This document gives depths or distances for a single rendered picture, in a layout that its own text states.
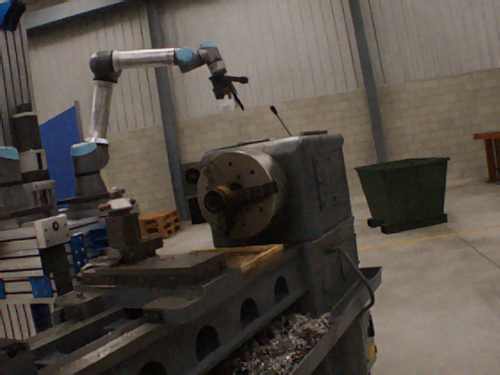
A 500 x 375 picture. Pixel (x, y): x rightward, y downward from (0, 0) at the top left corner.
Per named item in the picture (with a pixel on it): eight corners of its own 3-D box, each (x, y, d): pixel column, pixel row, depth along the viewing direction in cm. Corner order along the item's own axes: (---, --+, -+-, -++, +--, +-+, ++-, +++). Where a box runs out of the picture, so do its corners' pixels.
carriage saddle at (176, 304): (119, 287, 155) (115, 269, 155) (246, 287, 133) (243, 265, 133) (48, 317, 129) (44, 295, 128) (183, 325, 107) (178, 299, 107)
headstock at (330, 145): (269, 222, 259) (256, 146, 257) (358, 213, 236) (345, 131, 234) (207, 249, 206) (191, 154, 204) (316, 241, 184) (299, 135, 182)
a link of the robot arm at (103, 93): (75, 170, 218) (92, 50, 215) (86, 169, 233) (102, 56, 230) (100, 172, 218) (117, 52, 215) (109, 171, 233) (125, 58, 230)
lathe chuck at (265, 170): (210, 229, 197) (209, 148, 192) (284, 238, 182) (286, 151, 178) (197, 234, 189) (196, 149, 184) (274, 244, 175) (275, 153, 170)
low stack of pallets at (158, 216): (145, 234, 1063) (141, 213, 1061) (183, 229, 1051) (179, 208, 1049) (124, 245, 939) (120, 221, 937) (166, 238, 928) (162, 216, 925)
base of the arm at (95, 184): (67, 198, 208) (63, 176, 207) (87, 195, 222) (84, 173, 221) (95, 194, 203) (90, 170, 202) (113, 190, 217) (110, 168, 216)
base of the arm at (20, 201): (-21, 216, 161) (-25, 187, 160) (11, 210, 175) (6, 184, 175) (10, 211, 156) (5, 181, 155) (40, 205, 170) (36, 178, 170)
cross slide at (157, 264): (112, 270, 153) (110, 256, 153) (229, 267, 133) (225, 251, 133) (74, 285, 138) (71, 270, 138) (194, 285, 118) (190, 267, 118)
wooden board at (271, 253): (195, 260, 185) (194, 249, 185) (284, 254, 168) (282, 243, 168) (145, 281, 159) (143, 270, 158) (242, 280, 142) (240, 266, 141)
